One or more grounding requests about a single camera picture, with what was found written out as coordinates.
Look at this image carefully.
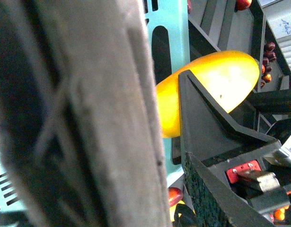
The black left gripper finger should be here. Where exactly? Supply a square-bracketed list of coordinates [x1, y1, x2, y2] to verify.
[184, 152, 273, 227]

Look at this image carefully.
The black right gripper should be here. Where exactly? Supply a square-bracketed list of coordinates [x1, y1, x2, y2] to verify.
[178, 70, 291, 224]

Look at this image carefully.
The yellow mango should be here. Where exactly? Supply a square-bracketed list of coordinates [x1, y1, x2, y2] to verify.
[156, 50, 260, 138]

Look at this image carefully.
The brown basket handle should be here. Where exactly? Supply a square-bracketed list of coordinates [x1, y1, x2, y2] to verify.
[0, 0, 171, 227]

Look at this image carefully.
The black upper display tray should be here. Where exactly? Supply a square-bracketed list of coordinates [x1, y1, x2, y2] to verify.
[187, 0, 266, 93]

